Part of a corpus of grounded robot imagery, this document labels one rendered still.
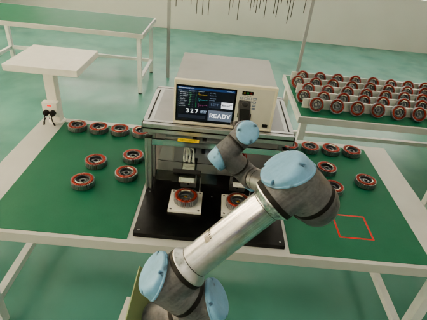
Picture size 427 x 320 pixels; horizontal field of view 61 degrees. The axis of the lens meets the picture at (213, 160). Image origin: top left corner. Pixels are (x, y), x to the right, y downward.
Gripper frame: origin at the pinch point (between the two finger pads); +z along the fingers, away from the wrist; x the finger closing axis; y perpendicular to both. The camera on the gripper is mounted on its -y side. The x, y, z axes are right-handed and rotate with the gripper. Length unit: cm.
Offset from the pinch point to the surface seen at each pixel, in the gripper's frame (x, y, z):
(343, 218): 55, 41, 16
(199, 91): -18.3, -11.7, 3.8
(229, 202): -0.2, 36.5, 9.7
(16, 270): -110, 92, 38
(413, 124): 139, -9, 118
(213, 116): -11.4, -1.7, 8.6
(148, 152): -39.3, 17.2, 13.8
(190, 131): -20.5, 5.9, 9.3
